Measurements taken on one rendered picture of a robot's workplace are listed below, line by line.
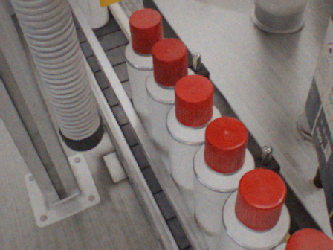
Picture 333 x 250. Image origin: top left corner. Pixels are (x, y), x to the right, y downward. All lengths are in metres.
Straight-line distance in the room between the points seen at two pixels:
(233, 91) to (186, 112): 0.28
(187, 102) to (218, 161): 0.05
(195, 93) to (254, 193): 0.10
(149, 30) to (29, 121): 0.17
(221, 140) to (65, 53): 0.13
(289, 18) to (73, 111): 0.48
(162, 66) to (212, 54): 0.30
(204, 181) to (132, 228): 0.23
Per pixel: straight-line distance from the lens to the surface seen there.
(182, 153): 0.40
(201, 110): 0.37
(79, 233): 0.59
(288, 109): 0.63
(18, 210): 0.63
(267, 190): 0.32
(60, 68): 0.28
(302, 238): 0.30
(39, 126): 0.48
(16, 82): 0.43
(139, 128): 0.50
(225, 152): 0.33
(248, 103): 0.63
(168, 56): 0.39
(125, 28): 0.69
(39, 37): 0.26
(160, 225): 0.53
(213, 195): 0.37
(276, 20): 0.72
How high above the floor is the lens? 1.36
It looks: 48 degrees down
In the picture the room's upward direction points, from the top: 6 degrees counter-clockwise
